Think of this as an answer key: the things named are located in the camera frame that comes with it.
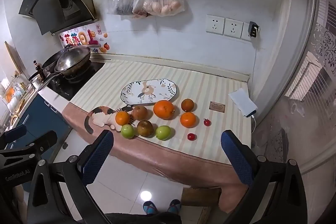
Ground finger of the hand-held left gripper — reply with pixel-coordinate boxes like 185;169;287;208
0;131;58;159
0;125;28;144

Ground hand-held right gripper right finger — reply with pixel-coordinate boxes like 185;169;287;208
220;130;313;224

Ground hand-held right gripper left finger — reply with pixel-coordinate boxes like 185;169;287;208
26;130;114;224

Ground green apple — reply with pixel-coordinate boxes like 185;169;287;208
155;125;172;140
121;124;135;139

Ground small orange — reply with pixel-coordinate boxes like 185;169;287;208
180;112;197;128
115;111;131;126

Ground brown red apple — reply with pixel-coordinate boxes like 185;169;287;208
137;120;154;138
131;106;147;121

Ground dark brownish orange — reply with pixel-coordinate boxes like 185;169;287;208
181;98;195;112

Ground large orange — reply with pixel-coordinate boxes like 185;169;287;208
153;100;175;120

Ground floral oval plate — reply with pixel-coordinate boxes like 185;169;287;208
121;79;178;105

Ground blue kitchen cabinet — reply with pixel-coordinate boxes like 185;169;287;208
5;94;73;161

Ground cardboard box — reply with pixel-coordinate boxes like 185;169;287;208
181;187;221;208

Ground small brown card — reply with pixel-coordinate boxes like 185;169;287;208
209;101;226;113

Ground white power bank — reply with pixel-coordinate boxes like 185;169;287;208
228;88;258;118

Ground dark sauce bottle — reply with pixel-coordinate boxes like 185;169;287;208
33;60;44;81

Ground black glass cooktop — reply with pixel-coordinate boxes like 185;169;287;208
38;61;105;101

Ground blue slipper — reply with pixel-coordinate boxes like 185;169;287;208
143;201;158;215
167;199;182;214

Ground wooden cutting board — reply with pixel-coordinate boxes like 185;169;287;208
4;41;22;75

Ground black wok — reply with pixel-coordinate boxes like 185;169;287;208
41;55;66;70

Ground striped cat tablecloth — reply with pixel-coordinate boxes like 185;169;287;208
62;60;253;212

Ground steel wok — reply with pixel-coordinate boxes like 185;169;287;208
56;46;91;72

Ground black charger plug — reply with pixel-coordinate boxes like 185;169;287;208
248;21;260;38

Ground white lace curtain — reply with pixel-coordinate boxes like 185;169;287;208
310;0;336;77

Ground colourful wall stickers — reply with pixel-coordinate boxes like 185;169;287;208
58;25;110;54

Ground white wall outlet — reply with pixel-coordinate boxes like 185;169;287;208
241;22;260;42
224;18;243;39
206;14;225;35

